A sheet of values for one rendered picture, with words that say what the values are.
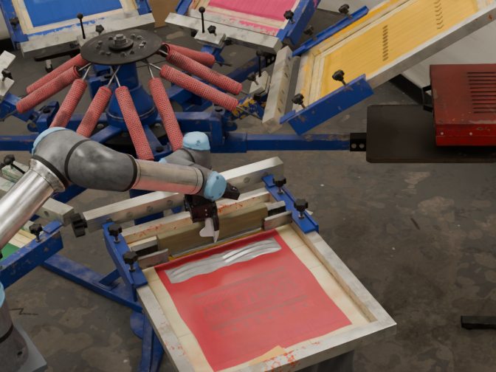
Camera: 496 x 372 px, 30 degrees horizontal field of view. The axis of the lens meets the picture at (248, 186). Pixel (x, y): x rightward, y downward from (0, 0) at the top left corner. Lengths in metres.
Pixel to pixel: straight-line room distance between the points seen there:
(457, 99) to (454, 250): 1.25
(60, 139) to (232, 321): 0.72
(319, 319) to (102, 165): 0.77
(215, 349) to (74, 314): 1.79
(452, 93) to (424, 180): 1.59
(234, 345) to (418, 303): 1.72
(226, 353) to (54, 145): 0.72
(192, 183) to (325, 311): 0.53
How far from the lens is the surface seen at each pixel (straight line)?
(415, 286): 4.22
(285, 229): 2.94
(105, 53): 3.38
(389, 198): 4.77
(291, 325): 2.58
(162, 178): 2.37
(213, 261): 2.83
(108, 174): 2.24
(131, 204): 2.99
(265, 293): 2.69
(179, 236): 2.80
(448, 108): 3.29
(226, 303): 2.67
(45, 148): 2.32
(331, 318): 2.60
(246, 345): 2.54
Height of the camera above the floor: 2.67
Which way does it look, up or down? 33 degrees down
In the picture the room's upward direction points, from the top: 5 degrees counter-clockwise
